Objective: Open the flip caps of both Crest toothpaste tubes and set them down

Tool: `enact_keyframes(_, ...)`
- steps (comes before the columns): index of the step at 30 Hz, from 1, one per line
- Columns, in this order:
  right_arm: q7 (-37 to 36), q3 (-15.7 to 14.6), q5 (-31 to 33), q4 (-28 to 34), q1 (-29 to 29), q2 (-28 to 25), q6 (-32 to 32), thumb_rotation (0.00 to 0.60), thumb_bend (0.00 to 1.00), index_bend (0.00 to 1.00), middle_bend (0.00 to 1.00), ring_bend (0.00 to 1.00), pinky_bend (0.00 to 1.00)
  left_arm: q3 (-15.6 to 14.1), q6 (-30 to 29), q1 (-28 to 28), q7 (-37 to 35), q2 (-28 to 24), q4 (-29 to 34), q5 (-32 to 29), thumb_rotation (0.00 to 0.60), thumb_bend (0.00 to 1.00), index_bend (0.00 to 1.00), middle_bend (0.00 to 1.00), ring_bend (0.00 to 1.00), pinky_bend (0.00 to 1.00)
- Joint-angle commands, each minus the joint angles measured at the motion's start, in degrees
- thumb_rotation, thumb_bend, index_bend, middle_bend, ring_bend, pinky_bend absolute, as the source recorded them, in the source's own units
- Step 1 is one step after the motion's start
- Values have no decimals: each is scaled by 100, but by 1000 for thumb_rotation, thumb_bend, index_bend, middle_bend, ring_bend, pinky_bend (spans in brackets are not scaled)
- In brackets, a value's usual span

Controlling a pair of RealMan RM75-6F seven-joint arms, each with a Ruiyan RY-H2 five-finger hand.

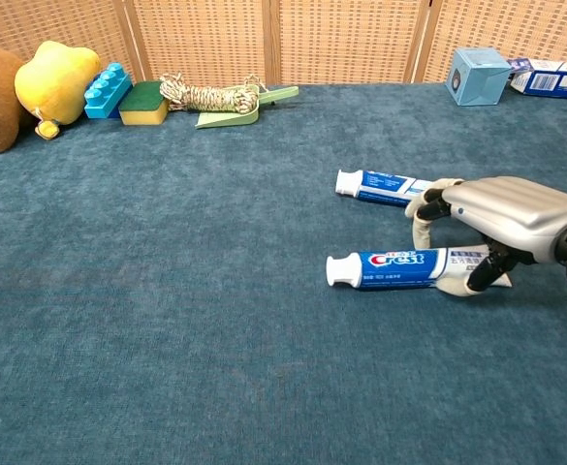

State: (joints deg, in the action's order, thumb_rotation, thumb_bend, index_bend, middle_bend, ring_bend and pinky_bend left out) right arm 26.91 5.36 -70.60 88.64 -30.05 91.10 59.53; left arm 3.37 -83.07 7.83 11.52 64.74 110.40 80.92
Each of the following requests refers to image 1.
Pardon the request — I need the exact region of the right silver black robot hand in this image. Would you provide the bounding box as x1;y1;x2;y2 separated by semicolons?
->
404;176;567;297

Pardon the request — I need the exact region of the toothpaste tube with text print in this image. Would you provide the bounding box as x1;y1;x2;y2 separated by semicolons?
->
334;169;439;208

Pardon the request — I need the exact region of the toothpaste tube with Crest logo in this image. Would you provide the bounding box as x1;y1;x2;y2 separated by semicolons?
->
325;247;515;291

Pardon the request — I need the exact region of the blue white carton box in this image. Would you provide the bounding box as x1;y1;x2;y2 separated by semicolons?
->
507;57;567;102

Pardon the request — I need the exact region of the light blue cardboard box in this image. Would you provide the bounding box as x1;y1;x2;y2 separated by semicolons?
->
445;46;513;107

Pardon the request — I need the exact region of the woven bamboo folding screen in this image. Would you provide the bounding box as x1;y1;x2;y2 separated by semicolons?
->
0;0;567;89

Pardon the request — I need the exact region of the light green dustpan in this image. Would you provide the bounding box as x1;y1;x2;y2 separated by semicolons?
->
195;84;299;130

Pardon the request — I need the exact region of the blue table cloth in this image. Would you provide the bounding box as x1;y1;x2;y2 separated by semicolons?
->
0;82;567;465

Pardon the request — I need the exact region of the green yellow sponge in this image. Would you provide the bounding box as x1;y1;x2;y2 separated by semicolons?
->
118;80;170;127

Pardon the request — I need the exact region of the blue toy building block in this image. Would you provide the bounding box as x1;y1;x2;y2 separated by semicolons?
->
83;62;134;120

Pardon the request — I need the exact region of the yellow pear plush toy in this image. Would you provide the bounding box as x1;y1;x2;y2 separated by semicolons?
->
14;41;103;141

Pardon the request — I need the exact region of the braided rope bundle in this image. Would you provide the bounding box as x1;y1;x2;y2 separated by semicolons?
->
159;73;260;115

